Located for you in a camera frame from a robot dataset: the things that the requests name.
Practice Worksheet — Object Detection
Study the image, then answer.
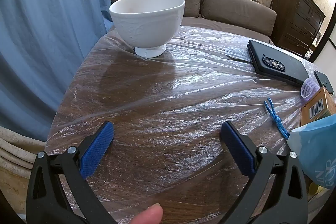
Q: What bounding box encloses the light blue plastic bag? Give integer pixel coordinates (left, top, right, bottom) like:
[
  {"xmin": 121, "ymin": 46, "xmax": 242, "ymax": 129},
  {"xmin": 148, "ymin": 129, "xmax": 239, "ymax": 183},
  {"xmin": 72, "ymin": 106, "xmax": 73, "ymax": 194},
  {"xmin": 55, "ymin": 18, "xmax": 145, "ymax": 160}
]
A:
[{"xmin": 286, "ymin": 113, "xmax": 336, "ymax": 190}]

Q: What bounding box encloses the blue knotted cord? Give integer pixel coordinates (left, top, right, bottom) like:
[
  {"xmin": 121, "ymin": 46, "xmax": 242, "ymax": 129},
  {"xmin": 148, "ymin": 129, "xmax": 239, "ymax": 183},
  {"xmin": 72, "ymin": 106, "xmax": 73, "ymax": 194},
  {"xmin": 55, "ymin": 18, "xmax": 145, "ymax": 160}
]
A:
[{"xmin": 264, "ymin": 98, "xmax": 290, "ymax": 139}]

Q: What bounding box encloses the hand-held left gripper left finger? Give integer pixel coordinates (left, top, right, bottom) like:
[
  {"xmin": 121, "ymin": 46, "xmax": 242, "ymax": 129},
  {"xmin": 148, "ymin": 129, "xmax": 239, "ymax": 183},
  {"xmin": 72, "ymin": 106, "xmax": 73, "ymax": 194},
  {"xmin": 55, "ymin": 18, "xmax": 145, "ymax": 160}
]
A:
[{"xmin": 26, "ymin": 120, "xmax": 115, "ymax": 224}]

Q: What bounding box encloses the brown cardboard box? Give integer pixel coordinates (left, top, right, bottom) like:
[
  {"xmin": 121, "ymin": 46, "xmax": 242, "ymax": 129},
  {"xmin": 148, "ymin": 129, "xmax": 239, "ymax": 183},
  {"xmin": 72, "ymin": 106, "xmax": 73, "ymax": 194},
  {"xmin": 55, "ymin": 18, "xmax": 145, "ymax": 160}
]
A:
[{"xmin": 300, "ymin": 86, "xmax": 335, "ymax": 127}]

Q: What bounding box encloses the black folding phone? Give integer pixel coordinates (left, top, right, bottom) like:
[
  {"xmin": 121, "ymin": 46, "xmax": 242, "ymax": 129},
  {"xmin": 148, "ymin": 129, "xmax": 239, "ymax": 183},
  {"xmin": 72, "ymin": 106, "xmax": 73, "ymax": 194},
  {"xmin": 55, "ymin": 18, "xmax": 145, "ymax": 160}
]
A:
[{"xmin": 247, "ymin": 40, "xmax": 309, "ymax": 86}]

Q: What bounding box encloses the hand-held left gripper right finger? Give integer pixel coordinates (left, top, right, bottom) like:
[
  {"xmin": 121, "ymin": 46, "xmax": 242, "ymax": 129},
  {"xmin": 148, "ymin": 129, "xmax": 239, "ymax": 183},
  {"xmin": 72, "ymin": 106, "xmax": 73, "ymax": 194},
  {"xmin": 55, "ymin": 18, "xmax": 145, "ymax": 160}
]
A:
[{"xmin": 220, "ymin": 120, "xmax": 309, "ymax": 224}]

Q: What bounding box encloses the beige patterned cloth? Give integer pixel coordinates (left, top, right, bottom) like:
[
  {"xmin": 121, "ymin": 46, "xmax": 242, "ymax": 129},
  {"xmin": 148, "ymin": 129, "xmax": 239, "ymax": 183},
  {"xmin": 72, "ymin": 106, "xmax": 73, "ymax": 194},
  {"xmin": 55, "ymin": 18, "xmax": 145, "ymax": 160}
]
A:
[{"xmin": 0, "ymin": 126, "xmax": 62, "ymax": 215}]

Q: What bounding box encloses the blue curtain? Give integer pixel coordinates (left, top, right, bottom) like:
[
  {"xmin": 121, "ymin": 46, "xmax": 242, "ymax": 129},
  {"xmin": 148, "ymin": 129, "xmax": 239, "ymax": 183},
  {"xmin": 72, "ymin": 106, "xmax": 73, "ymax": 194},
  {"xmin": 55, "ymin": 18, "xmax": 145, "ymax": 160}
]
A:
[{"xmin": 0, "ymin": 0, "xmax": 116, "ymax": 140}]

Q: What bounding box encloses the white footed ceramic bowl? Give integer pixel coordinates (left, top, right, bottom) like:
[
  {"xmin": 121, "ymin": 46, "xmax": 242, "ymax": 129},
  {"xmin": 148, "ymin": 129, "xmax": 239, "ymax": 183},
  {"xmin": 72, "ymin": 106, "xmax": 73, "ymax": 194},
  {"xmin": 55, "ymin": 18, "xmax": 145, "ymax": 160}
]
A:
[{"xmin": 109, "ymin": 0, "xmax": 185, "ymax": 58}]

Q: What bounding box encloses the person's left hand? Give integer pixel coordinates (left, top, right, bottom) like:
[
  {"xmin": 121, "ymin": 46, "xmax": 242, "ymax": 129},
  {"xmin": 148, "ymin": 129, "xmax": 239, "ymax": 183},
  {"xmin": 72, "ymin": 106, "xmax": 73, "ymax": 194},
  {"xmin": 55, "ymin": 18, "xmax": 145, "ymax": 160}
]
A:
[{"xmin": 131, "ymin": 203, "xmax": 164, "ymax": 224}]

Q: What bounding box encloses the brown sofa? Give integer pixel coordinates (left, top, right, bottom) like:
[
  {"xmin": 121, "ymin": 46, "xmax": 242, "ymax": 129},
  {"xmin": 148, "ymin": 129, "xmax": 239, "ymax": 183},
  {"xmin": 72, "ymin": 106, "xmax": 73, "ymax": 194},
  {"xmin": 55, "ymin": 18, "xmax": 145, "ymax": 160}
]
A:
[{"xmin": 111, "ymin": 0, "xmax": 277, "ymax": 45}]

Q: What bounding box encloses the purple mesh plastic cup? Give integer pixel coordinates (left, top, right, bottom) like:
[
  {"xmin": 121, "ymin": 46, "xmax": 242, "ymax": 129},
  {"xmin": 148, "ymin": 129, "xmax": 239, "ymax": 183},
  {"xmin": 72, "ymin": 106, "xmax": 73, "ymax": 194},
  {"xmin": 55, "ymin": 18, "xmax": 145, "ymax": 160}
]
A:
[{"xmin": 300, "ymin": 77, "xmax": 321, "ymax": 101}]

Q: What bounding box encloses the flat black device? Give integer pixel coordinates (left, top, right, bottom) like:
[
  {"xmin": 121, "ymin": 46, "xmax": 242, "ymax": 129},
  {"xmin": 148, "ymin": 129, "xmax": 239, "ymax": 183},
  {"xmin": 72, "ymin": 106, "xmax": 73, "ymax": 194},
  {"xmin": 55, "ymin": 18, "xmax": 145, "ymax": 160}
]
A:
[{"xmin": 314, "ymin": 70, "xmax": 334, "ymax": 94}]

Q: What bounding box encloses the dark wooden dresser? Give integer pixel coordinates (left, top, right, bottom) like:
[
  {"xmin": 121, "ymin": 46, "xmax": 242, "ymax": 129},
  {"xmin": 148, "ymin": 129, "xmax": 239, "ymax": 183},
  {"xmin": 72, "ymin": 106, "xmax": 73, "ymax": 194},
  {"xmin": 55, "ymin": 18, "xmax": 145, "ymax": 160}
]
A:
[{"xmin": 270, "ymin": 0, "xmax": 326, "ymax": 58}]

